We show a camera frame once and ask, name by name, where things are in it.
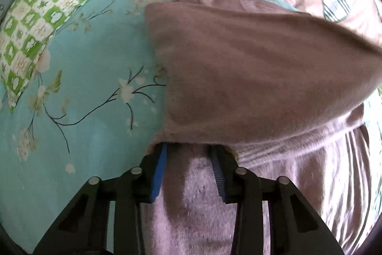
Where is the teal floral blanket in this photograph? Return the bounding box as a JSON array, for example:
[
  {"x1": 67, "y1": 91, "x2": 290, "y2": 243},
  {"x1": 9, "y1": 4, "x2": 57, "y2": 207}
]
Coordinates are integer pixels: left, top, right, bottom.
[{"x1": 0, "y1": 0, "x2": 382, "y2": 254}]

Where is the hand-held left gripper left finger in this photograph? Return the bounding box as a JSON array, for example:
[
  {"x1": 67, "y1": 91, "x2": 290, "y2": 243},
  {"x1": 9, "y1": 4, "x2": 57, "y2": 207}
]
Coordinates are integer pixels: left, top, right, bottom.
[{"x1": 33, "y1": 143, "x2": 169, "y2": 255}]

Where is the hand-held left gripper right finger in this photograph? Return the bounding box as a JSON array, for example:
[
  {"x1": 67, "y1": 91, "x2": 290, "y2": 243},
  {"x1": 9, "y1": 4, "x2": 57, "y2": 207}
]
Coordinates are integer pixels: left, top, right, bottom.
[{"x1": 209, "y1": 144, "x2": 347, "y2": 255}]

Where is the green checked pillow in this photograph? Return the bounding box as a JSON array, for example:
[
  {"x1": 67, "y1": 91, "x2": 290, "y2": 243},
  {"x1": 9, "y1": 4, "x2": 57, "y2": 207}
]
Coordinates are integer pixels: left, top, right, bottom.
[{"x1": 0, "y1": 0, "x2": 129, "y2": 112}]

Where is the mauve knit sweater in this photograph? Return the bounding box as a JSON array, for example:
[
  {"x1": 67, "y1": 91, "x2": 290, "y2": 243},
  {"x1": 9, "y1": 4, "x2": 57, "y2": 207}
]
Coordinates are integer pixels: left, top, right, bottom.
[{"x1": 145, "y1": 0, "x2": 382, "y2": 255}]

